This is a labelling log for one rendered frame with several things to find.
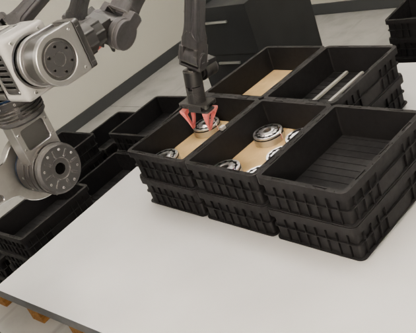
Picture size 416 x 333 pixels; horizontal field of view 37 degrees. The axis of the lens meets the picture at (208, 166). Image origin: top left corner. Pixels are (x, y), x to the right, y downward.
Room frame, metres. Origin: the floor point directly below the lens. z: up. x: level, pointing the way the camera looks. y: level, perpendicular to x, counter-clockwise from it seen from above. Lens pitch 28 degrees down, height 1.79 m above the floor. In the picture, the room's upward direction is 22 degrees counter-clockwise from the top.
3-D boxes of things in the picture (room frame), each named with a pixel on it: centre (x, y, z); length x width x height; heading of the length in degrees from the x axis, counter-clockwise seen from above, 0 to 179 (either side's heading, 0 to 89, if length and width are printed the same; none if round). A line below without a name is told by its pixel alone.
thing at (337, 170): (1.48, -0.35, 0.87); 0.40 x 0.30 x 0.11; 126
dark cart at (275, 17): (3.64, -0.57, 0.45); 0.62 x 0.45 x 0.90; 131
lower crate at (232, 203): (1.73, -0.18, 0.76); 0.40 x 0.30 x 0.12; 126
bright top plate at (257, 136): (1.85, -0.23, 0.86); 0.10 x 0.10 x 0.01
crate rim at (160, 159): (1.97, -0.01, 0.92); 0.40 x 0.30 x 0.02; 126
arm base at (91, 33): (1.49, 0.16, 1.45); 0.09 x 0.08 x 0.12; 41
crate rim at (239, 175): (1.73, -0.18, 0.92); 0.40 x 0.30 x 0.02; 126
